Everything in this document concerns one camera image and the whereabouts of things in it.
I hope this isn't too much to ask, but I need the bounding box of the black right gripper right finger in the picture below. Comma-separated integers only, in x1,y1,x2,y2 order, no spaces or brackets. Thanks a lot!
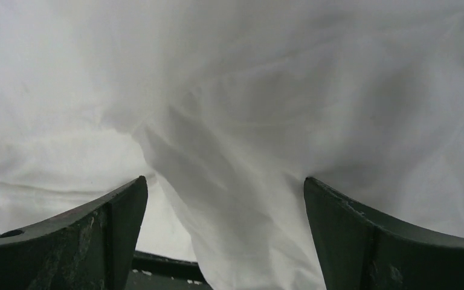
304,178,464,290

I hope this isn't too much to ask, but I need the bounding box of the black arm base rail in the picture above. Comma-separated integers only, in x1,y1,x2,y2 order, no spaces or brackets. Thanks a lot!
125,251,211,290

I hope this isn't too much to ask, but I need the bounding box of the white printed t-shirt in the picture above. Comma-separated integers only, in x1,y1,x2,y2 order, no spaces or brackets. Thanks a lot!
0,1,464,289

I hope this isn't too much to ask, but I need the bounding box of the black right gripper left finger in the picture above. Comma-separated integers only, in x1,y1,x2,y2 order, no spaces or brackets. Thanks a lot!
0,176,148,289

